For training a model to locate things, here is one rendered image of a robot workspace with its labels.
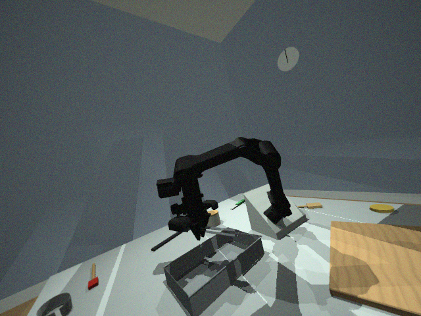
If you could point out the grey canister with orange lid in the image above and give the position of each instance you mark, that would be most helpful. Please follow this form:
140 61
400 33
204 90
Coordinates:
214 219

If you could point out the yellow round disc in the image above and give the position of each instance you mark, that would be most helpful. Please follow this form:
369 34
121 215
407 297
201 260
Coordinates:
382 208

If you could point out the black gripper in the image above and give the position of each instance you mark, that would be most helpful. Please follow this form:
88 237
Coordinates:
197 215

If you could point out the wooden board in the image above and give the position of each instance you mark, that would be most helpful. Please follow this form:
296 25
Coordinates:
378 265

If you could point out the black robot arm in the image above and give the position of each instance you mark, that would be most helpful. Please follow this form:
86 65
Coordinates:
189 168

